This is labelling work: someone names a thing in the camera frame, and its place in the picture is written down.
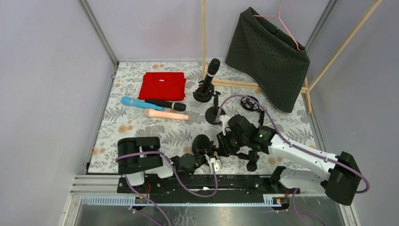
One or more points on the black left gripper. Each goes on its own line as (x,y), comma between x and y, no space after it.
(203,158)

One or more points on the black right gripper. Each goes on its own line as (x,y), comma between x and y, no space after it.
(223,144)

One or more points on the black clip microphone stand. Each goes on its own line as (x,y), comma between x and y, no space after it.
(203,145)

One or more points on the peach pink microphone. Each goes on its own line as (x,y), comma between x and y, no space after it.
(151,113)

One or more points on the black handheld microphone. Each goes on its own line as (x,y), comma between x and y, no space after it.
(212,69)

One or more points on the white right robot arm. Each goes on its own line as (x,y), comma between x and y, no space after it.
(336,175)

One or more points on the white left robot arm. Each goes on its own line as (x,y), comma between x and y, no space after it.
(140,155)

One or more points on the black round base stand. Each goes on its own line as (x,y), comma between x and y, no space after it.
(211,113)

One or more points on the dark grey dotted cloth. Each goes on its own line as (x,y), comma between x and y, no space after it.
(271,57)

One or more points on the red folded cloth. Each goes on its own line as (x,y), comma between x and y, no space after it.
(165,86)

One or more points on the blue microphone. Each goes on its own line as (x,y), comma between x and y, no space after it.
(128,101)

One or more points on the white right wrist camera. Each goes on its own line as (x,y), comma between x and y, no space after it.
(224,119)

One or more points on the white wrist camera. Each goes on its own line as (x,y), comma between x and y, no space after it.
(224,119)
(214,163)

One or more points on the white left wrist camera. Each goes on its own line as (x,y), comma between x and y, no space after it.
(214,163)

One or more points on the black tripod shock mount stand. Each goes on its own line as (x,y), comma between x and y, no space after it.
(250,105)

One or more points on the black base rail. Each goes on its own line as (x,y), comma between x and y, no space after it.
(203,189)

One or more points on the wooden rack frame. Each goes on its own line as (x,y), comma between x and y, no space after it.
(307,87)

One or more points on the pink wire hanger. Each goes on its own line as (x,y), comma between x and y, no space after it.
(278,16)

